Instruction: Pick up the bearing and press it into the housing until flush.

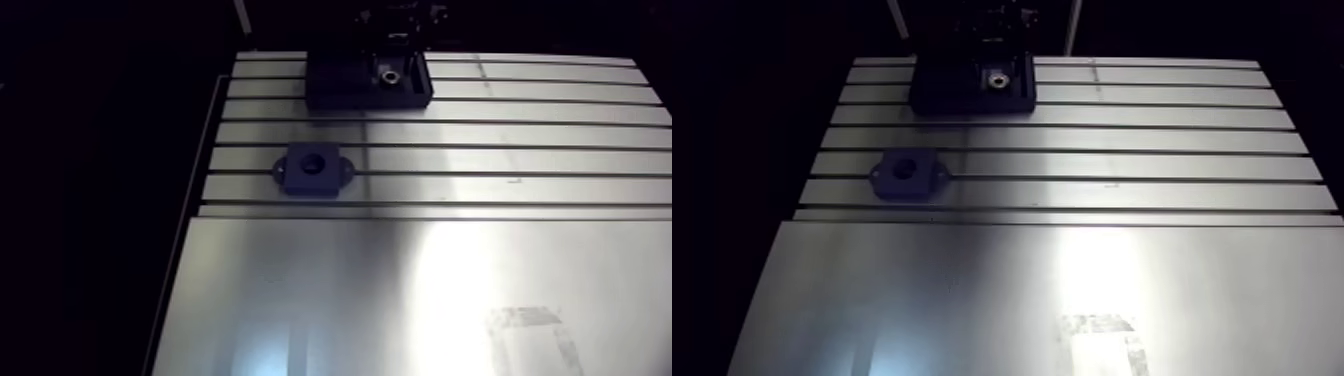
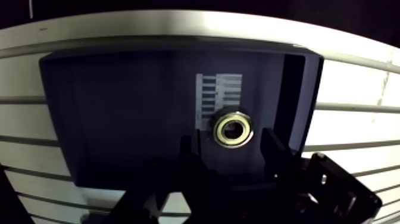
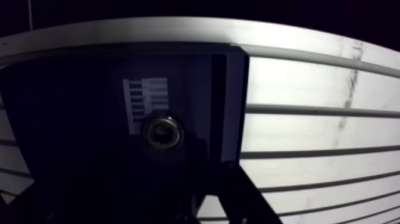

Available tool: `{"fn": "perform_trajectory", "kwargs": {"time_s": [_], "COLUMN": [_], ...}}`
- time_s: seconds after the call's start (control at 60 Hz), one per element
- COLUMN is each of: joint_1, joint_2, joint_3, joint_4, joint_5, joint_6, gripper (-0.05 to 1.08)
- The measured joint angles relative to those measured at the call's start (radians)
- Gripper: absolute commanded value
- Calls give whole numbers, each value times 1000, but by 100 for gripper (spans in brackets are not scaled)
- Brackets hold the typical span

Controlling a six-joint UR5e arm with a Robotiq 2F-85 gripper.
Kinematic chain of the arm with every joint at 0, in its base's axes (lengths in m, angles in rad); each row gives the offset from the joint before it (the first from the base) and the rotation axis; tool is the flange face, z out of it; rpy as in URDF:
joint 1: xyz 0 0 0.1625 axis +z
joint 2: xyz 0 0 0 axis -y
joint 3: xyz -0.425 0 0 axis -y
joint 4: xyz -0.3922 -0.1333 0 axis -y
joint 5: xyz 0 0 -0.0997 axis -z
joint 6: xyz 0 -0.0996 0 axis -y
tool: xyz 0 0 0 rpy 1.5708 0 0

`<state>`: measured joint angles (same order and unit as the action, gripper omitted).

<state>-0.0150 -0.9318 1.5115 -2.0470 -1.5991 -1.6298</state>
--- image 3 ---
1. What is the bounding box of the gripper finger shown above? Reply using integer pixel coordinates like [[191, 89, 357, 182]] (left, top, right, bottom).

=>
[[186, 161, 283, 224]]

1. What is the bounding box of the steel bearing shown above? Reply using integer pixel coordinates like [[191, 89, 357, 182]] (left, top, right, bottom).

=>
[[142, 115, 185, 150]]

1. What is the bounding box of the black tray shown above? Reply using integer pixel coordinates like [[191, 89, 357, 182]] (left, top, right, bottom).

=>
[[0, 44, 251, 224]]

